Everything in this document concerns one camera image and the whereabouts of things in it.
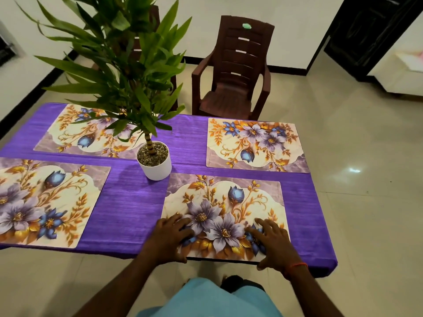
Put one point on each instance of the person's right hand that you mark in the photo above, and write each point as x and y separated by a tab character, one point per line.
274	244

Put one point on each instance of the person's left hand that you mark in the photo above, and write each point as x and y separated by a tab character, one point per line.
165	237

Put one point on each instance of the person's right forearm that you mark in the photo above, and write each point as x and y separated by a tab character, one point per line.
314	297

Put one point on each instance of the person's left forearm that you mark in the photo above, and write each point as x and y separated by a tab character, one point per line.
119	290

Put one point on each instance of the purple tablecloth table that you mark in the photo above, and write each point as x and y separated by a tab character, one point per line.
132	194

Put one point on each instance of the person's dark trousers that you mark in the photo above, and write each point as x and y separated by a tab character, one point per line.
231	284

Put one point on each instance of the person's teal t-shirt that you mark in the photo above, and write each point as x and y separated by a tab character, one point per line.
205	300

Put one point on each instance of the red wrist thread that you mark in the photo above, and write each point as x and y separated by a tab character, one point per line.
296	266

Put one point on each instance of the green plant in white pot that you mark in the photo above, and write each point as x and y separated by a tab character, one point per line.
154	167

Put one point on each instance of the brown plastic chair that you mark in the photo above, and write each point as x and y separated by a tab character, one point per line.
154	16
231	95

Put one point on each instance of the white low cabinet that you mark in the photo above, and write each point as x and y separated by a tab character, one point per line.
403	79

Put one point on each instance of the black metal grille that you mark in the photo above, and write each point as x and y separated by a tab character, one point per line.
5	52

